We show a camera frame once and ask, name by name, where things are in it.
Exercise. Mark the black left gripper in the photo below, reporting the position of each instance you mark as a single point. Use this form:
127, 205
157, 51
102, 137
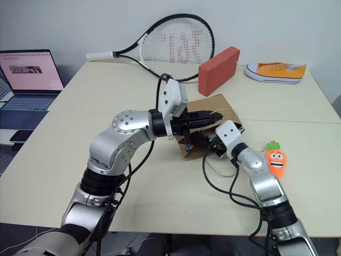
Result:
181, 126

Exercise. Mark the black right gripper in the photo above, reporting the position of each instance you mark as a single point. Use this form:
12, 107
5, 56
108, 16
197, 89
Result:
216, 146

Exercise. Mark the brown paper bag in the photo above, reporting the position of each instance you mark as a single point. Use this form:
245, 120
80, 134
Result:
213, 102

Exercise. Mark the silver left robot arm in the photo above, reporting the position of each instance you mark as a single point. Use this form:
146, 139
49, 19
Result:
106, 144

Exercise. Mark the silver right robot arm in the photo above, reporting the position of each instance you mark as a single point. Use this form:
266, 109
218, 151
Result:
266, 186

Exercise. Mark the orange carrot plush toy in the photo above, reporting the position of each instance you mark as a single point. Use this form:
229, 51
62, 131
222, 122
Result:
277, 161

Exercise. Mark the red foam brick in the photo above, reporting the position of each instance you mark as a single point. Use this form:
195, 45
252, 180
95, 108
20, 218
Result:
217, 70

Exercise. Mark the yellow canvas sneaker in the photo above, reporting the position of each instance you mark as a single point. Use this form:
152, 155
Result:
277, 73

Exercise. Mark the black and white tennis racket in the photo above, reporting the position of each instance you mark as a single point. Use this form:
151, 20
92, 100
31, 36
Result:
149, 40

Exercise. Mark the black smartphone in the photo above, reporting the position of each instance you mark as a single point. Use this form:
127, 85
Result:
21, 136

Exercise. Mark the open laptop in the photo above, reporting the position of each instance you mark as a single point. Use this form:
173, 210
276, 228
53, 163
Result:
29, 72

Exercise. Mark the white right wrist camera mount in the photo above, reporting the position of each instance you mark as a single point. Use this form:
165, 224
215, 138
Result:
229, 133

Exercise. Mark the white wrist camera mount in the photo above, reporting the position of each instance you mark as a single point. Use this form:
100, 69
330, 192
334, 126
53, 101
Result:
229, 133
170, 98

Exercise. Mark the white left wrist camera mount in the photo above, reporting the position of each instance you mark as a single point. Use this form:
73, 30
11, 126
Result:
170, 98

